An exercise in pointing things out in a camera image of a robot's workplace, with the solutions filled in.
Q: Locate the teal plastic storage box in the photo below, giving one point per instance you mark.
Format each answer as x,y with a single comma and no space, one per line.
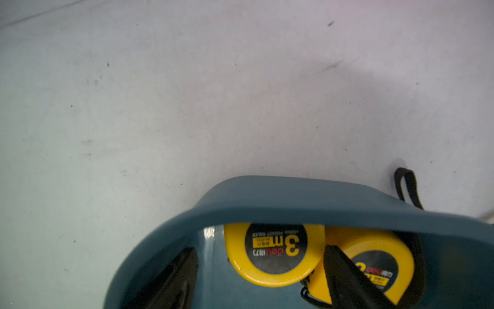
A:
458,251

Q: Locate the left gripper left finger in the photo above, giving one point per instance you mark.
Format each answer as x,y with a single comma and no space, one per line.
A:
174,287

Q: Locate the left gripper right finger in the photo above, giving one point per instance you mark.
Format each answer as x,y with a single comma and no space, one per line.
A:
348,286

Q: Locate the yellow tape measure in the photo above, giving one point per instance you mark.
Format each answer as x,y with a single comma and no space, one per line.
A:
274,255
392,261

